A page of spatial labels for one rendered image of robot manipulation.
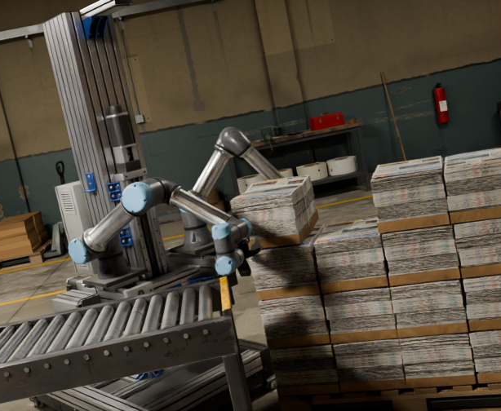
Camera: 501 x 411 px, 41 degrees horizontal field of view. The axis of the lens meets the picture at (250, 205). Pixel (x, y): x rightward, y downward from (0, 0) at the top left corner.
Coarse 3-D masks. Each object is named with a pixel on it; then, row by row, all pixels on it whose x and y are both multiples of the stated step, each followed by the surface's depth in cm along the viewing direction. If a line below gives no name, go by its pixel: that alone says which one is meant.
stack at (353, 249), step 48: (336, 240) 285; (384, 240) 280; (432, 240) 275; (480, 240) 270; (384, 288) 285; (432, 288) 278; (480, 288) 273; (288, 336) 300; (432, 336) 283; (480, 336) 277; (288, 384) 305
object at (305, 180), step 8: (296, 176) 320; (304, 176) 317; (256, 184) 322; (264, 184) 318; (272, 184) 316; (280, 184) 313; (304, 184) 307; (312, 184) 319; (304, 192) 306; (312, 192) 318; (312, 200) 318; (312, 208) 317; (312, 216) 314
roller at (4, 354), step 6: (24, 324) 263; (30, 324) 265; (18, 330) 256; (24, 330) 257; (30, 330) 262; (12, 336) 250; (18, 336) 250; (24, 336) 254; (12, 342) 243; (18, 342) 246; (6, 348) 237; (12, 348) 240; (0, 354) 231; (6, 354) 233; (0, 360) 227; (6, 360) 230
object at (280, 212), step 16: (272, 192) 295; (288, 192) 289; (240, 208) 294; (256, 208) 292; (272, 208) 290; (288, 208) 288; (256, 224) 294; (272, 224) 292; (288, 224) 290; (304, 224) 301
